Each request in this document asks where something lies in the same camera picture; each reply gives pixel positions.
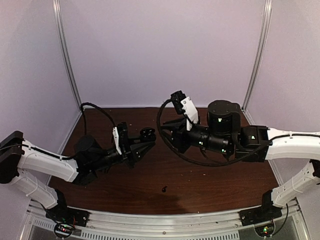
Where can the circuit board with leds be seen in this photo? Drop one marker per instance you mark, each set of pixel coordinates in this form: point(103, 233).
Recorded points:
point(63, 230)
point(265, 230)

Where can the right aluminium frame post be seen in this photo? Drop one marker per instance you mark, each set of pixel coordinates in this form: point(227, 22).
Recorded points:
point(264, 31)

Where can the left circuit board with leds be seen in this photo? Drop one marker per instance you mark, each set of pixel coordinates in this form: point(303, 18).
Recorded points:
point(63, 230)

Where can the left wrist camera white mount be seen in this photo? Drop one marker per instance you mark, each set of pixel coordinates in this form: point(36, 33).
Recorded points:
point(120, 137)

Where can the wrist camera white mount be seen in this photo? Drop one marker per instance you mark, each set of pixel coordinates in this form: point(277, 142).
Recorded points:
point(120, 137)
point(185, 106)

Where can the black round cap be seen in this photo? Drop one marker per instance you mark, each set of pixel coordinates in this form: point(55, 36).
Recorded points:
point(147, 134)

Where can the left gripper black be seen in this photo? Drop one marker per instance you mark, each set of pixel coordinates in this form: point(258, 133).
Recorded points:
point(126, 150)

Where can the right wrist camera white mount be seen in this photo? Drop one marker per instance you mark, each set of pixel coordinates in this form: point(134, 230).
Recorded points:
point(185, 106)

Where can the right circuit board with leds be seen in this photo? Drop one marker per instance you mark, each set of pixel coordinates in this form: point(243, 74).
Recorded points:
point(265, 230)

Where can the left aluminium frame post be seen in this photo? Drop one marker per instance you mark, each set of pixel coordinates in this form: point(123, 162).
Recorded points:
point(64, 50)

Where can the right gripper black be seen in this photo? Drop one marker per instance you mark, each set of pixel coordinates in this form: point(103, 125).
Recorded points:
point(178, 139)

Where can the front aluminium rail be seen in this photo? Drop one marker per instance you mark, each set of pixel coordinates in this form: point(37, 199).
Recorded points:
point(221, 225)

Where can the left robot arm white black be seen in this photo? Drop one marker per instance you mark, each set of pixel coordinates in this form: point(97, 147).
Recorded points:
point(18, 156)

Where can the aluminium frame post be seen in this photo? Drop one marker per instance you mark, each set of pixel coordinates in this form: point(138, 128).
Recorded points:
point(264, 31)
point(64, 50)

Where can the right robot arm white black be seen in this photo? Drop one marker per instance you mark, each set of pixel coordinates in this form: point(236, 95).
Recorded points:
point(225, 135)

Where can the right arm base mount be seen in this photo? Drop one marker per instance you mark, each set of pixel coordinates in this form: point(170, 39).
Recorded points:
point(259, 214)

